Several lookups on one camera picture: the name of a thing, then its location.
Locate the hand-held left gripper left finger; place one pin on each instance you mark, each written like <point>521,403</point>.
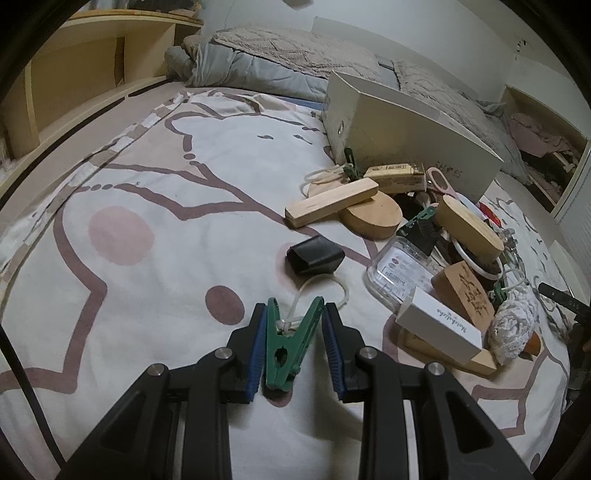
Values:
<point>256,350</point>

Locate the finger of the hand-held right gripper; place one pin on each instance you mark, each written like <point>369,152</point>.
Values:
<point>561,297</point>

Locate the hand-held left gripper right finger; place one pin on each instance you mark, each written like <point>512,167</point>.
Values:
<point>334,350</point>

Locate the green clothespin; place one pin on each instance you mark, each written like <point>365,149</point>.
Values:
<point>281,360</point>
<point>351,166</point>

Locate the white knitted ball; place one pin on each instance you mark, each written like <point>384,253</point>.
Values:
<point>512,323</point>

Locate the black small pouch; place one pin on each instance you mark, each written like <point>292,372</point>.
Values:
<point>316,256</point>

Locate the rectangular wooden block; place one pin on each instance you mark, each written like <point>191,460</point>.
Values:
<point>332,202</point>

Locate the white storage box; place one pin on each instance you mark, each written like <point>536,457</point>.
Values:
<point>406,129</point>

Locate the small orange object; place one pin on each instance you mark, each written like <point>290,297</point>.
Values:
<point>533,344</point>

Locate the white tube loop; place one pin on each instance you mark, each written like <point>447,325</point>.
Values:
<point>344,290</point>
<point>480,272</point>
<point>318,173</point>

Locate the engraved wooden block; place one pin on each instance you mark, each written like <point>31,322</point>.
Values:
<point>466,290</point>

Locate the clear plastic container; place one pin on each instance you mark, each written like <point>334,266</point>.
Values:
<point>397,272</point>

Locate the wooden board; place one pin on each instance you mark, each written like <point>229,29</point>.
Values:
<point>480,362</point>

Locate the white rectangular carton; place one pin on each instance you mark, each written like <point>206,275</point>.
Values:
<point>438,327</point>

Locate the red packet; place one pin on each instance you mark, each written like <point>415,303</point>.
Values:
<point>489,214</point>

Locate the oval wooden box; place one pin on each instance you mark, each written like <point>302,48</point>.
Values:
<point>466,226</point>

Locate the green plastic hanger clip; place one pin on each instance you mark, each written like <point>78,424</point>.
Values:
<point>422,217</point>

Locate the pink clothes pile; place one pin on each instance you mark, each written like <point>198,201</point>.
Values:
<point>540,138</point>

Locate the yellow printed carton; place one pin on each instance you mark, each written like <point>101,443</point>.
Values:
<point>395,177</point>

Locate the grey duvet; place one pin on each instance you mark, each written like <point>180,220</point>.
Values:
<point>258,69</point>

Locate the wooden shelf unit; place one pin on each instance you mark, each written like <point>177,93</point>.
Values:
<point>92,37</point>

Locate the wooden wall niche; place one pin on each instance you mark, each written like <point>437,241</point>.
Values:
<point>521,101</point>

